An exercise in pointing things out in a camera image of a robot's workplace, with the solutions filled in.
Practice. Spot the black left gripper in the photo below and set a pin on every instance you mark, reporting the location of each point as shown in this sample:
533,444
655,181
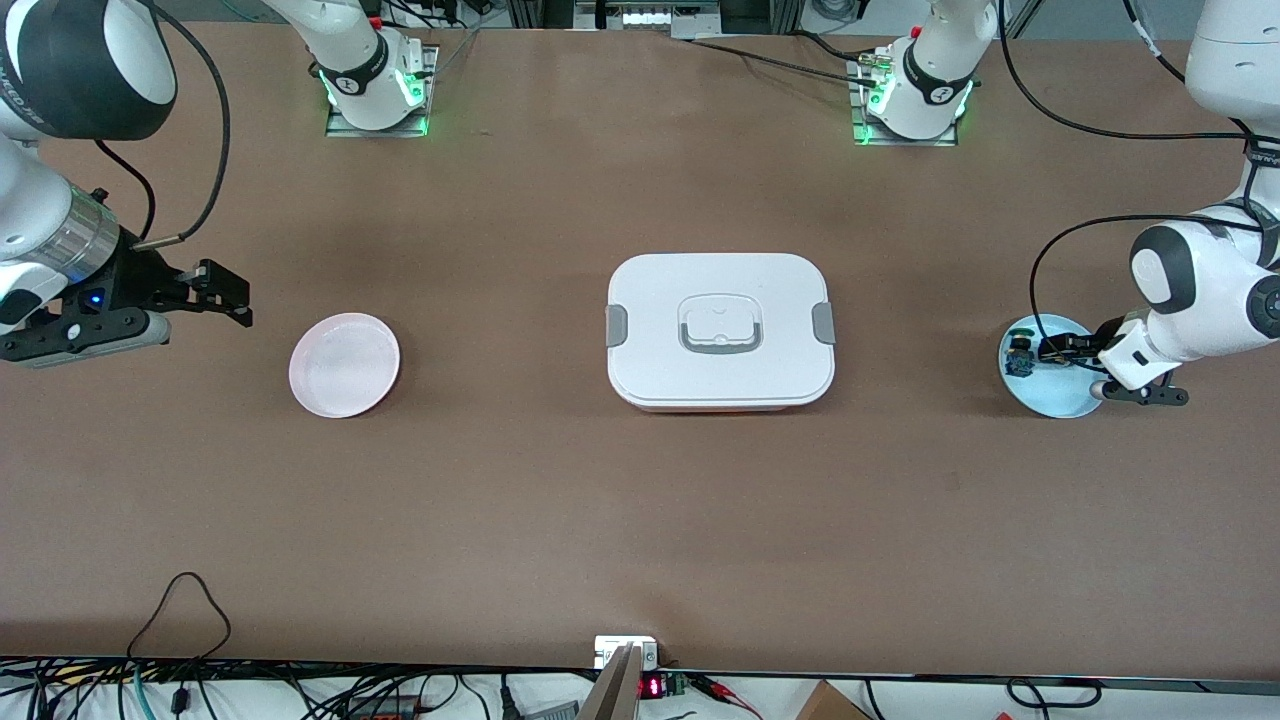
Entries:
1082,348

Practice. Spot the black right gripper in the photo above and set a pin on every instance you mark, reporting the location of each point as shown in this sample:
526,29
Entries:
137,281

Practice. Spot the orange push button switch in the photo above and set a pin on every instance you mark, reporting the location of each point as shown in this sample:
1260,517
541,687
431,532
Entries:
1047,350

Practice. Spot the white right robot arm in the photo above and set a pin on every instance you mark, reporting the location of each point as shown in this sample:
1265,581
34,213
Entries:
370,100

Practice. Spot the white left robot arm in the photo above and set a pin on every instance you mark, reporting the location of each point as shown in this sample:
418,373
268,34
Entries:
1220,290

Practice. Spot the light blue round plate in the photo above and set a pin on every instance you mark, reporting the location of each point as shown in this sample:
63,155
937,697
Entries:
1060,395

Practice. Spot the pink round plate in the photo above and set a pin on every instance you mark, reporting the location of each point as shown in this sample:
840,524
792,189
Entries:
345,365

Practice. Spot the white lunch box grey clips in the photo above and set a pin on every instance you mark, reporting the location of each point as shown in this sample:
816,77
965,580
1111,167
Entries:
650,300

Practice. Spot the brown cardboard box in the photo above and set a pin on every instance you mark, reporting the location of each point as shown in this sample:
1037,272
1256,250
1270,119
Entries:
830,705

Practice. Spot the red test lead clips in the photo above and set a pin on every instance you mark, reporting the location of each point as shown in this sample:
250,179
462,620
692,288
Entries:
730,693

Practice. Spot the white power strip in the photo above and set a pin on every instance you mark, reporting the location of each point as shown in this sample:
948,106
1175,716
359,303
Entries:
660,17

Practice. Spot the red digit display module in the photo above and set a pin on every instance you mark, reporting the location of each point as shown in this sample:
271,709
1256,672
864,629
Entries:
652,687

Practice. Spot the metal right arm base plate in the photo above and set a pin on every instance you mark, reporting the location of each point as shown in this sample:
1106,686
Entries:
345,128

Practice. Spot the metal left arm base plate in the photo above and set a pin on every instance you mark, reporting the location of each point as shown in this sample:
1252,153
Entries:
870,141

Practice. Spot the white post mount bracket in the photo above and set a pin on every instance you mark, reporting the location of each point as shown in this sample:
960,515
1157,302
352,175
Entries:
605,648

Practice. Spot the aluminium camera post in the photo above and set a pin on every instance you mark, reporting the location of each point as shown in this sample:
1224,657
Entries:
615,690

